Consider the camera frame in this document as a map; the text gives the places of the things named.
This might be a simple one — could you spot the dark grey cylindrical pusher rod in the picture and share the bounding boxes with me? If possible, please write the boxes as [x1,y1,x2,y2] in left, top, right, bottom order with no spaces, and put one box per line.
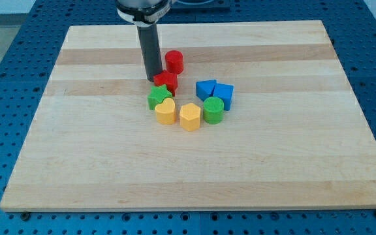
[137,23,163,82]

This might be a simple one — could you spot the red cylinder block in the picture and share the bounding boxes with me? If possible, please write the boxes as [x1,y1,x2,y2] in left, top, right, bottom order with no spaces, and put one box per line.
[165,50,184,74]

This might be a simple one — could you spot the red star block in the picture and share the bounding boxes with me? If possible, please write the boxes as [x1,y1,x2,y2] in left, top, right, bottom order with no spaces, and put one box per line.
[153,70,178,97]

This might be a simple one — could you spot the green star block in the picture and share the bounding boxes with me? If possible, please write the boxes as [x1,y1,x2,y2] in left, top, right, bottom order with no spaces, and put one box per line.
[148,85,172,110]

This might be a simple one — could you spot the blue triangle block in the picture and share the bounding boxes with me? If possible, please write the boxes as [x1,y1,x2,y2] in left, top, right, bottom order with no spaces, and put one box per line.
[196,80,217,101]

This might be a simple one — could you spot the yellow heart block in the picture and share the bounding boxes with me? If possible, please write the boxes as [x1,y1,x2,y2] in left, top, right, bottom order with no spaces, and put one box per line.
[155,98,176,125]

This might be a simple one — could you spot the yellow hexagon block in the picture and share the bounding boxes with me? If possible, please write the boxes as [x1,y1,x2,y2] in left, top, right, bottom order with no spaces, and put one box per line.
[180,103,201,131]

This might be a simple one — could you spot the blue cube block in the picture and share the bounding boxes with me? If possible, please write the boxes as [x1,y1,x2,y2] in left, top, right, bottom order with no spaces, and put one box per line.
[213,83,234,111]

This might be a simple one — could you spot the green cylinder block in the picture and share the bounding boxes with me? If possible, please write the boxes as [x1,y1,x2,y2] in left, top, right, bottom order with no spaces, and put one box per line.
[203,97,224,124]

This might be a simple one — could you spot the light wooden board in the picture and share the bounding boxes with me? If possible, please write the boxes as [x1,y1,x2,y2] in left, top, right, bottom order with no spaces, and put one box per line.
[0,20,376,212]

